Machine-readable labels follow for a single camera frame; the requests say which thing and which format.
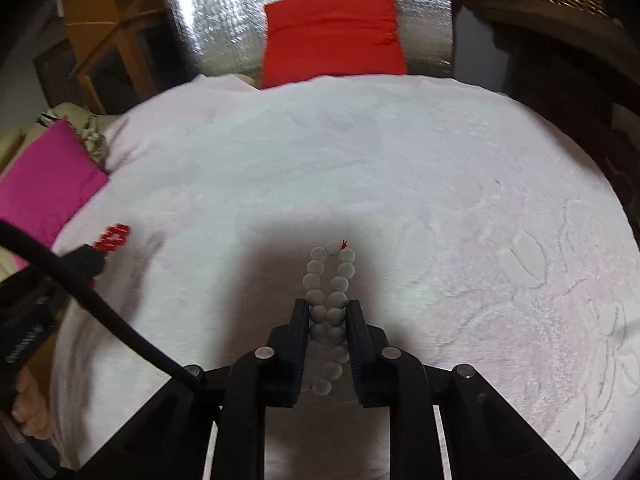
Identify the pale pink blanket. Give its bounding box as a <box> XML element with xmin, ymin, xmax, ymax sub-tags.
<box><xmin>47</xmin><ymin>72</ymin><xmax>637</xmax><ymax>480</ymax></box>

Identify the red bead bracelet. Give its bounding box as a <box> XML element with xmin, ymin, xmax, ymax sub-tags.
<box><xmin>91</xmin><ymin>223</ymin><xmax>130</xmax><ymax>254</ymax></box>

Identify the black cable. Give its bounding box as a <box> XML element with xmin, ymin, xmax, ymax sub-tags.
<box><xmin>0</xmin><ymin>220</ymin><xmax>204</xmax><ymax>391</ymax></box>

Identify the patterned cloth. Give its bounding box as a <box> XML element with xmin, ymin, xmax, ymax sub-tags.
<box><xmin>37</xmin><ymin>102</ymin><xmax>122</xmax><ymax>172</ymax></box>

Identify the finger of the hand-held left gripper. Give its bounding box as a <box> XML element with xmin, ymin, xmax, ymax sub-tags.
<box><xmin>52</xmin><ymin>244</ymin><xmax>109</xmax><ymax>279</ymax></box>

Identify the wooden shelf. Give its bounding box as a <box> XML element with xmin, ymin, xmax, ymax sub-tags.
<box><xmin>460</xmin><ymin>0</ymin><xmax>640</xmax><ymax>111</ymax></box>

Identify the white bead bracelet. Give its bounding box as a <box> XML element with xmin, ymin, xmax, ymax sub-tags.
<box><xmin>302</xmin><ymin>239</ymin><xmax>357</xmax><ymax>395</ymax></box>

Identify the person's left hand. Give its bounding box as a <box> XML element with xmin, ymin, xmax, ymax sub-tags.
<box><xmin>11</xmin><ymin>367</ymin><xmax>55</xmax><ymax>444</ymax></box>

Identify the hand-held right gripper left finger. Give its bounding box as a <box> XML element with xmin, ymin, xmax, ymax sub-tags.
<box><xmin>80</xmin><ymin>299</ymin><xmax>311</xmax><ymax>480</ymax></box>

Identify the magenta cushion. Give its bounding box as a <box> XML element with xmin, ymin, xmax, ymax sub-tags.
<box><xmin>0</xmin><ymin>117</ymin><xmax>111</xmax><ymax>272</ymax></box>

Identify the silver insulation foil sheet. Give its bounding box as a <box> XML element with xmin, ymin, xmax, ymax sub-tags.
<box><xmin>160</xmin><ymin>0</ymin><xmax>456</xmax><ymax>82</ymax></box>

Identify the red cushion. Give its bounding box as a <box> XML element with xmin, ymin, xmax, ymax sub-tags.
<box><xmin>260</xmin><ymin>0</ymin><xmax>409</xmax><ymax>90</ymax></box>

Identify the wooden table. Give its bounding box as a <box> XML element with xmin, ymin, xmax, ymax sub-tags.
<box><xmin>62</xmin><ymin>0</ymin><xmax>194</xmax><ymax>117</ymax></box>

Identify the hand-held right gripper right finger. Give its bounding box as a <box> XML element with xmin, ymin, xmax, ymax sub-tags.
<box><xmin>347</xmin><ymin>299</ymin><xmax>581</xmax><ymax>480</ymax></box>

